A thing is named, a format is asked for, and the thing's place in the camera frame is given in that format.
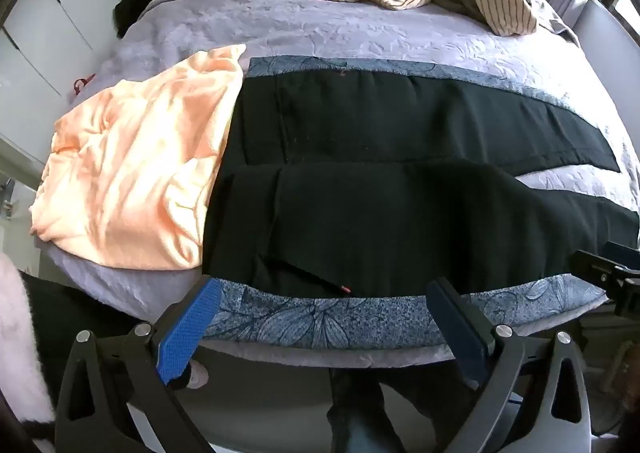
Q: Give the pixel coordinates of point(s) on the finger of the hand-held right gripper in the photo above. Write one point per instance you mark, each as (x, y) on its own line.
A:
(595, 265)

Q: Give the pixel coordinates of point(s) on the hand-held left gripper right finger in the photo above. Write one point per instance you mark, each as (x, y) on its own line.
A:
(457, 328)

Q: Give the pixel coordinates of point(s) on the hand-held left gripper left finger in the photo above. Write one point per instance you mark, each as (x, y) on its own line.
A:
(187, 328)

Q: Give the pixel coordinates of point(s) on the blue floral cloth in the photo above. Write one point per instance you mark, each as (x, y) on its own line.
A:
(300, 323)

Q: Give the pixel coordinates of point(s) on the black pants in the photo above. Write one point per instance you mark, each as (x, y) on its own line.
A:
(375, 213)

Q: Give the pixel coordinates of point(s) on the person's pink fluffy clothing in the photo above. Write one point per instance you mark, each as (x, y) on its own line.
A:
(20, 333)

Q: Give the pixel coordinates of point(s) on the peach orange garment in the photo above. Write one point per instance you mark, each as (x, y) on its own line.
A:
(130, 158)

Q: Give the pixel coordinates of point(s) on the small red object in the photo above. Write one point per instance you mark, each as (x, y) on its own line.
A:
(82, 84)

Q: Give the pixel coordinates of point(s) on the bed with lavender quilt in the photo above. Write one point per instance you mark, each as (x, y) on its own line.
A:
(350, 33)

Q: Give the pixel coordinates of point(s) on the white wardrobe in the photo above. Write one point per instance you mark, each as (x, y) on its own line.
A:
(45, 33)

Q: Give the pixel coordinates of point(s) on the black cloth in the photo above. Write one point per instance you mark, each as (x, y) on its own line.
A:
(140, 3)

